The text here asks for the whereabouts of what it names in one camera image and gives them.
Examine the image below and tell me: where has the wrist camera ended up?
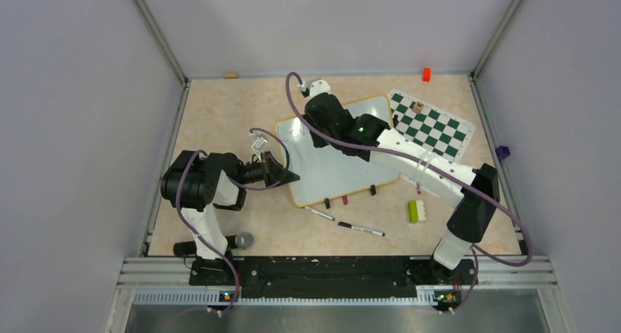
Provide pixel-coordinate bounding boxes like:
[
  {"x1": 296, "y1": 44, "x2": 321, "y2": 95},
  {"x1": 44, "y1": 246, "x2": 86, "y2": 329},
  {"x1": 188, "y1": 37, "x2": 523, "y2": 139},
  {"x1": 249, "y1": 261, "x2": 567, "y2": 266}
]
[
  {"x1": 250, "y1": 132, "x2": 268, "y2": 154},
  {"x1": 298, "y1": 78, "x2": 332, "y2": 100}
]

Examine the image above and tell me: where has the black capped marker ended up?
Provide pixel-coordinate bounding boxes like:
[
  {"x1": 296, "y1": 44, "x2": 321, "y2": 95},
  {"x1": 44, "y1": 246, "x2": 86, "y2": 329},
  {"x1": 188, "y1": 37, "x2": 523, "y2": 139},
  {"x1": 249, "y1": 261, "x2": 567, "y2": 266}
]
[{"x1": 338, "y1": 222, "x2": 385, "y2": 237}]

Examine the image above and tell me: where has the green white chessboard mat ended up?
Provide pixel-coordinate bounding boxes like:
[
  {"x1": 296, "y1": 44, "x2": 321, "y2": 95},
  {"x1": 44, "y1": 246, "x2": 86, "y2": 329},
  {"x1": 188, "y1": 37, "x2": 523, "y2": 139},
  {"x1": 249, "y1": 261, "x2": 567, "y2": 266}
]
[{"x1": 388, "y1": 89, "x2": 476, "y2": 162}]

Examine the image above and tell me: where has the yellow framed whiteboard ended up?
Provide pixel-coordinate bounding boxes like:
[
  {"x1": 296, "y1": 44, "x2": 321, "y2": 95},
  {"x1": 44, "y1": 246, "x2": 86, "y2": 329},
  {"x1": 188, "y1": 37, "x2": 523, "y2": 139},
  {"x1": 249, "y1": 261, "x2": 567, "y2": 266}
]
[{"x1": 274, "y1": 116, "x2": 399, "y2": 208}]

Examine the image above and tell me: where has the whiteboard wire stand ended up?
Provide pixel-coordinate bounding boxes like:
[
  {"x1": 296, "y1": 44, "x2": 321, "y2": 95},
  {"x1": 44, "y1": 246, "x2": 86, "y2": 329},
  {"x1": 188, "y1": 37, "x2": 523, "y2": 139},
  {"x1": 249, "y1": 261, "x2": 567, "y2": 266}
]
[{"x1": 323, "y1": 184, "x2": 377, "y2": 209}]

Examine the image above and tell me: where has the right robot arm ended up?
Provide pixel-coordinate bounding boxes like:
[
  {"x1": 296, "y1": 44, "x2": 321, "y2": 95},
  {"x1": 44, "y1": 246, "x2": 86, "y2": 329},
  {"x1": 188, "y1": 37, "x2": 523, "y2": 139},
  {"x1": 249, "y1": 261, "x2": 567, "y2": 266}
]
[{"x1": 302, "y1": 93, "x2": 500, "y2": 283}]

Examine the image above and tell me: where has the purple cable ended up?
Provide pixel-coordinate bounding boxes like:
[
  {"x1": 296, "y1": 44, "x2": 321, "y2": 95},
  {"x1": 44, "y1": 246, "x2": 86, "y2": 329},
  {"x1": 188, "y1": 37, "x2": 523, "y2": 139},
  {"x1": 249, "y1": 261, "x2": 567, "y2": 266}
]
[
  {"x1": 174, "y1": 127, "x2": 291, "y2": 317},
  {"x1": 284, "y1": 71, "x2": 535, "y2": 315}
]

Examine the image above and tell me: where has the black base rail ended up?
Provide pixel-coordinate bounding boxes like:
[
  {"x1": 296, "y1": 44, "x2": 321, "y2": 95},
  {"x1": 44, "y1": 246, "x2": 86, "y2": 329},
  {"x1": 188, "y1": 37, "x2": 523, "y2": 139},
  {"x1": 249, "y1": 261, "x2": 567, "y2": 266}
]
[{"x1": 189, "y1": 255, "x2": 475, "y2": 299}]

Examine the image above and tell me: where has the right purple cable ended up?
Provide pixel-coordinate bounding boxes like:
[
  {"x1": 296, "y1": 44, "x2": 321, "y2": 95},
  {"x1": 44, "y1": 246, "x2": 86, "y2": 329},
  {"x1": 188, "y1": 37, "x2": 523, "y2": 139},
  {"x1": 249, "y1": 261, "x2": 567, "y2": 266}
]
[{"x1": 284, "y1": 71, "x2": 535, "y2": 315}]

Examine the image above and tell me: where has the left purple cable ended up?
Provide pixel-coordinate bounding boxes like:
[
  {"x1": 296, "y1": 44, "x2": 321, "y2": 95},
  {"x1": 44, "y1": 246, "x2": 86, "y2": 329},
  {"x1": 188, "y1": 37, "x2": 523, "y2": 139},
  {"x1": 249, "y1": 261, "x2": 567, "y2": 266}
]
[{"x1": 174, "y1": 127, "x2": 291, "y2": 317}]

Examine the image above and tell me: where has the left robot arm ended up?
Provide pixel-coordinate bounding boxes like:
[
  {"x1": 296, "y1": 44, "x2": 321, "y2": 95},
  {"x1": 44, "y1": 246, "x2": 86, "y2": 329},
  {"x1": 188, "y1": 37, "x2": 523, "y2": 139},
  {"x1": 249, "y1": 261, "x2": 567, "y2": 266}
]
[{"x1": 160, "y1": 150, "x2": 300, "y2": 286}]

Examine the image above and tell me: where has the purple toy block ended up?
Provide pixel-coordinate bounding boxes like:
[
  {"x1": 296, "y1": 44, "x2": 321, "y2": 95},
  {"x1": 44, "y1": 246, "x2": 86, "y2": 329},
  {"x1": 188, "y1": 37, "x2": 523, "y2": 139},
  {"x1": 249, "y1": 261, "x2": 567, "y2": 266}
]
[{"x1": 494, "y1": 146, "x2": 511, "y2": 162}]

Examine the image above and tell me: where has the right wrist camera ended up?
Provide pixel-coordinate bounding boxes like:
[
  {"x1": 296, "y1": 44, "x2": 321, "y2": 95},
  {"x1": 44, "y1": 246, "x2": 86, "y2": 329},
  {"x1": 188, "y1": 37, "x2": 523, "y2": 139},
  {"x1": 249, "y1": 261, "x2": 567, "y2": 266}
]
[{"x1": 298, "y1": 78, "x2": 332, "y2": 100}]

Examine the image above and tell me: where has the wooden letter cube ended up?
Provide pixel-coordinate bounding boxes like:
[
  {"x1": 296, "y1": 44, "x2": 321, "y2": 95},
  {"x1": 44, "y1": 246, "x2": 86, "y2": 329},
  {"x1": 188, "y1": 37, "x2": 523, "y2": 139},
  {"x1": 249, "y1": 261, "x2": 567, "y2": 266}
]
[{"x1": 412, "y1": 102, "x2": 425, "y2": 114}]

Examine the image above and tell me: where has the orange toy block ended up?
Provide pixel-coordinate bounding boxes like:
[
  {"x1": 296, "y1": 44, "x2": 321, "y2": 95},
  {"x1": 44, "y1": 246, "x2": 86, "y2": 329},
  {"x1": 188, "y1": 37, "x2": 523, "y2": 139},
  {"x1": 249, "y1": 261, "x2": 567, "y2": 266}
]
[{"x1": 422, "y1": 67, "x2": 432, "y2": 82}]

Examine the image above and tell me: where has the small wooden block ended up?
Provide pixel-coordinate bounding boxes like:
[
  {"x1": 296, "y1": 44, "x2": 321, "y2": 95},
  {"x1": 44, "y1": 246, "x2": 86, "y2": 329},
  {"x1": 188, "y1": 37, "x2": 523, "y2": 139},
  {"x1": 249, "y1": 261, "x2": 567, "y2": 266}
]
[{"x1": 224, "y1": 72, "x2": 239, "y2": 79}]

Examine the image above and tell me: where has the green white toy brick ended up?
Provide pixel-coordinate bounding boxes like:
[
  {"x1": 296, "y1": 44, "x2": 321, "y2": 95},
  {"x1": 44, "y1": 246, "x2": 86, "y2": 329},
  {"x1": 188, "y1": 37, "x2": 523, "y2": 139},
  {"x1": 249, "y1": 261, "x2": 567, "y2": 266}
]
[{"x1": 407, "y1": 200, "x2": 426, "y2": 224}]

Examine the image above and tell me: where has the green capped marker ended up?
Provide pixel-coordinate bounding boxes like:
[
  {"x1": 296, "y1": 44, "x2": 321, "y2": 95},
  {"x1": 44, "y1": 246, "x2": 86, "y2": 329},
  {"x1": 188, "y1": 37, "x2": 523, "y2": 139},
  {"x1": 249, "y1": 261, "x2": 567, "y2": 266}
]
[{"x1": 305, "y1": 206, "x2": 336, "y2": 222}]

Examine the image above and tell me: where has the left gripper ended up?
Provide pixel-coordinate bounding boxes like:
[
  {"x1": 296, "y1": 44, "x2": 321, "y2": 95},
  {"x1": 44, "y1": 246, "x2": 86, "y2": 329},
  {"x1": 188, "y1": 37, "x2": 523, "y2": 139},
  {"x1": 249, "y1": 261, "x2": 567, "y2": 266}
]
[{"x1": 236, "y1": 151, "x2": 300, "y2": 189}]

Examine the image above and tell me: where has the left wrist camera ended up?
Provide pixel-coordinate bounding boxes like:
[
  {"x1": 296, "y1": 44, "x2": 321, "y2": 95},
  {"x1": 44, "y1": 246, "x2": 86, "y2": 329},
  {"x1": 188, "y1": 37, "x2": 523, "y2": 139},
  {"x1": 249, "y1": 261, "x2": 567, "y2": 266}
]
[{"x1": 250, "y1": 132, "x2": 268, "y2": 154}]

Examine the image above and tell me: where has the black grey microphone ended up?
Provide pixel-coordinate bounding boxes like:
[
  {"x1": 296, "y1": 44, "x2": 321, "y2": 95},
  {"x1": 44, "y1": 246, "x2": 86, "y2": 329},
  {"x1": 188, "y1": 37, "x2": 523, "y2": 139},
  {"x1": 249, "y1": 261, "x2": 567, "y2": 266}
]
[{"x1": 173, "y1": 232, "x2": 254, "y2": 258}]

